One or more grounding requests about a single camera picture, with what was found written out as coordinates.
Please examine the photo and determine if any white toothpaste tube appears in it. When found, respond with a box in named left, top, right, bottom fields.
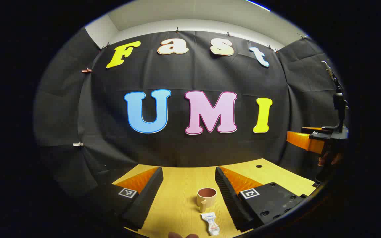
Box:
left=201, top=212, right=220, bottom=236

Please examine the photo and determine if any wooden desktop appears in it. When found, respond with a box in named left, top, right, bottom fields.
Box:
left=111, top=158, right=317, bottom=238

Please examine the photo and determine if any black backdrop cloth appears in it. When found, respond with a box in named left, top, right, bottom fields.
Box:
left=33, top=28, right=343, bottom=199

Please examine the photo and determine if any beige cup with wooden handle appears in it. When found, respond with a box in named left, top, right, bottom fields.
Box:
left=196, top=187, right=217, bottom=213

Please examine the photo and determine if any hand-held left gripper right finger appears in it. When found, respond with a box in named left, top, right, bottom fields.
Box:
left=215, top=166, right=309, bottom=233

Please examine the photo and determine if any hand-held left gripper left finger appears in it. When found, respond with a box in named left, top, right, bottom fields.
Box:
left=88, top=166, right=164, bottom=232

